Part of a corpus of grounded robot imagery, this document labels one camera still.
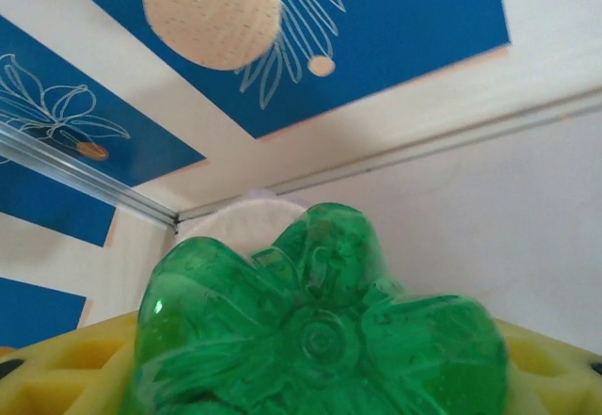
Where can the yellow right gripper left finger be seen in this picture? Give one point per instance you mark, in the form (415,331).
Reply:
(61,377)

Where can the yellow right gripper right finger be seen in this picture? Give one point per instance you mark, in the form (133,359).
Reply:
(555,377)

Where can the aluminium frame post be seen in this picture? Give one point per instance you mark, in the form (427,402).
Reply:
(94,180)

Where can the green bottle yellow cap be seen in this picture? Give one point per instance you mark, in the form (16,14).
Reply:
(320,339)

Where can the white round waste bin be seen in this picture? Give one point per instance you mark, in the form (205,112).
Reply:
(244,227)

